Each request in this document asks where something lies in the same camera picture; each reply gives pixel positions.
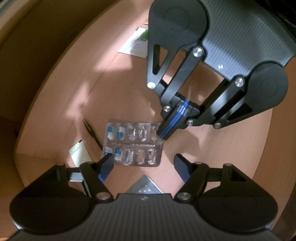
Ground blue capsule blister pack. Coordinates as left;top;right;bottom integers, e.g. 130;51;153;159
103;122;163;167

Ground small white sachet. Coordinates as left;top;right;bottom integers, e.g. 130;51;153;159
69;140;92;167

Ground black hair clip left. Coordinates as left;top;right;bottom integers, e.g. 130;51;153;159
83;118;103;151

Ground silver foil packet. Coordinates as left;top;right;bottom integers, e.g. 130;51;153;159
126;175;163;195

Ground white green card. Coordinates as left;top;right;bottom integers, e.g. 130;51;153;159
118;28;148;59

